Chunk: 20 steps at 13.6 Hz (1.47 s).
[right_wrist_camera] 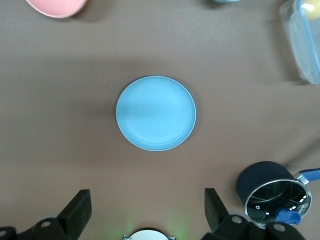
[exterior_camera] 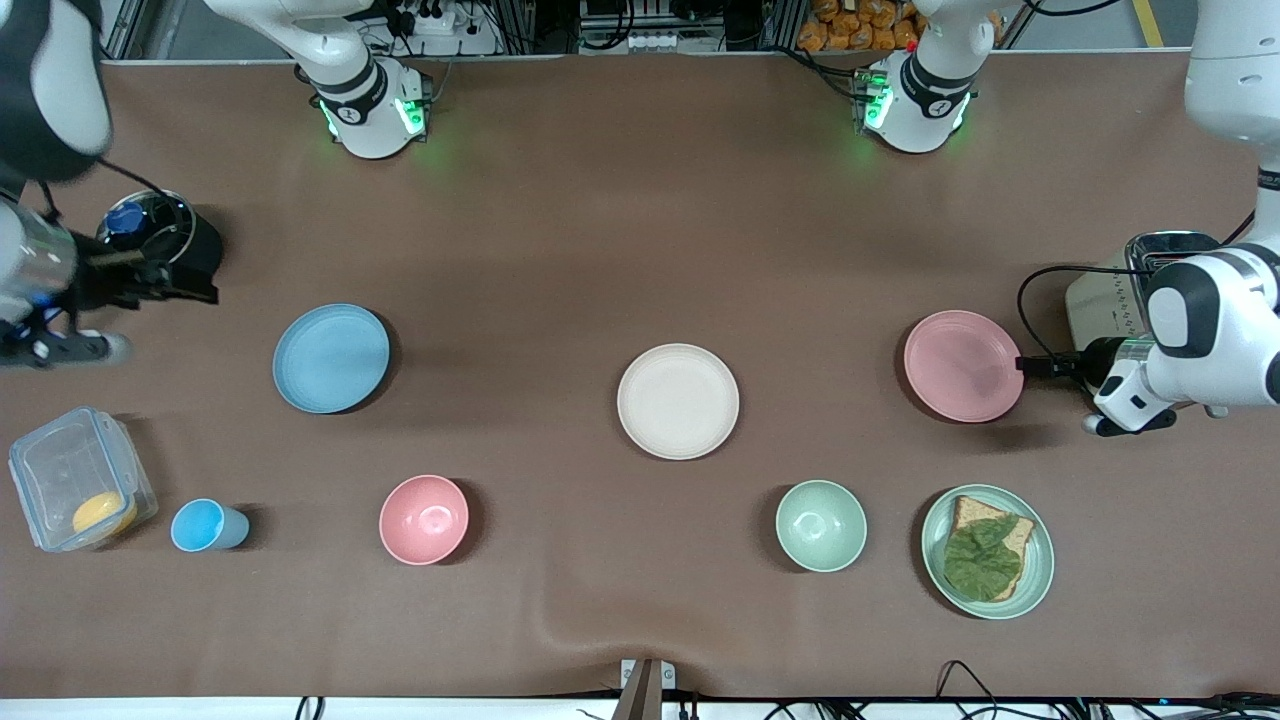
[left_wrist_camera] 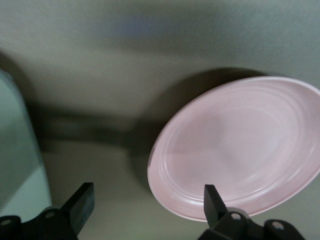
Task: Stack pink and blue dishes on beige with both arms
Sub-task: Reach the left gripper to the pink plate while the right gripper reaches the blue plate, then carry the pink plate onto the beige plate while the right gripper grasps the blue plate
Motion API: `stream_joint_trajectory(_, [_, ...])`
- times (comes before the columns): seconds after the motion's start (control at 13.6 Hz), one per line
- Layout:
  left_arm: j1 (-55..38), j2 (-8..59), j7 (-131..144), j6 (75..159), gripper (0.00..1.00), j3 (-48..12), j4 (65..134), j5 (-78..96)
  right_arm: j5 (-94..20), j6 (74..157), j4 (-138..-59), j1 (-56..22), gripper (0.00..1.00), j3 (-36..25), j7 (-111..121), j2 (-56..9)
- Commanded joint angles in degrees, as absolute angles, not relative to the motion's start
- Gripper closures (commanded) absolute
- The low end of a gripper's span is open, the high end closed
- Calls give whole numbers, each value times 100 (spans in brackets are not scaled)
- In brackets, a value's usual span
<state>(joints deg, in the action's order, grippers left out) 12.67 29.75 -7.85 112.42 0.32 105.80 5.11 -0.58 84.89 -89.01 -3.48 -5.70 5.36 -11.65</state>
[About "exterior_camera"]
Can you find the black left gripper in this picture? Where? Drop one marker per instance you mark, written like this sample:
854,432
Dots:
1094,361

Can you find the green lettuce leaf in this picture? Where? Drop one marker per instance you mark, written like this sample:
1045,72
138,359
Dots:
982,565

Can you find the beige plate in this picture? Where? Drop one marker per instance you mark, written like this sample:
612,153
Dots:
678,402

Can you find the yellow round food piece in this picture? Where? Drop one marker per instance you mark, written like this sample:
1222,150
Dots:
103,513

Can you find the clear plastic container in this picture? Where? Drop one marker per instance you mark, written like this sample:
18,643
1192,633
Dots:
60,470

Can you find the green bowl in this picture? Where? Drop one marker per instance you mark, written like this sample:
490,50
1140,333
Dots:
821,526

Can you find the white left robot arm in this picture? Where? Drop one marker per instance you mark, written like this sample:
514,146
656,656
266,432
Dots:
1225,330

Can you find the glass lid with blue knob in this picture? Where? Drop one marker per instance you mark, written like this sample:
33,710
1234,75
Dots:
165,215

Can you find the blue plate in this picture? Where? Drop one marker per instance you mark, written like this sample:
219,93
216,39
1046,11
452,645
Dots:
330,358

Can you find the metal table edge bracket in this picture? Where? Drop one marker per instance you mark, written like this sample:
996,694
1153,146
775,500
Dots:
645,685

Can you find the brown bread slice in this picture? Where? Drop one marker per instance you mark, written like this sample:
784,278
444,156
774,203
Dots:
975,512

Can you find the white power strip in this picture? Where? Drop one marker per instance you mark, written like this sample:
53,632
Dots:
435,20

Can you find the bag of orange bread rolls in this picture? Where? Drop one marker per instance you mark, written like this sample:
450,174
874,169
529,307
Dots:
860,25

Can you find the silver toaster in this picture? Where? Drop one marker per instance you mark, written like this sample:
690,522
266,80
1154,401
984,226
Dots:
1100,305

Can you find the pink bowl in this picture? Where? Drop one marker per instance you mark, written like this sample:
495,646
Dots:
424,520

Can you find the blue cup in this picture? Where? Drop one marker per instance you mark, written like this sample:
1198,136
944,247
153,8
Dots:
205,526

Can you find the green plate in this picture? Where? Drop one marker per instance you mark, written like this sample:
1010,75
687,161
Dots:
1040,570

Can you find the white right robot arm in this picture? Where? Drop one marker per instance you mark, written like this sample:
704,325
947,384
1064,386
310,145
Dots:
365,100

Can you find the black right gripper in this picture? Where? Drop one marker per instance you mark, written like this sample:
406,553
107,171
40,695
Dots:
103,277

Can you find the pink plate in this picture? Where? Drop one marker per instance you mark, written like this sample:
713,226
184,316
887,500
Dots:
964,366

